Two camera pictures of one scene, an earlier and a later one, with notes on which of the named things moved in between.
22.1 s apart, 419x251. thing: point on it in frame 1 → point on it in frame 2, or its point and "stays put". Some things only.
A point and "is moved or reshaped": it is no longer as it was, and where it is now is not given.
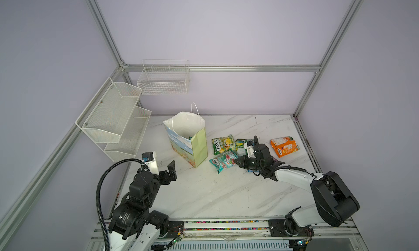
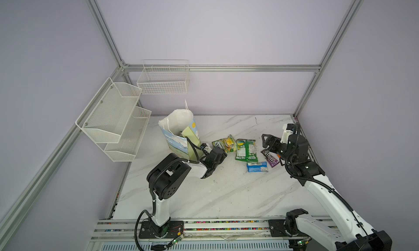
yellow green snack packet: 223,144 stays put
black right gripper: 243,160 → 275,141
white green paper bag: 187,135 is moved or reshaped
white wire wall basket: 163,76 stays put
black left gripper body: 163,179 → 222,157
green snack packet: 239,145 stays put
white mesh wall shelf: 113,119 stays put
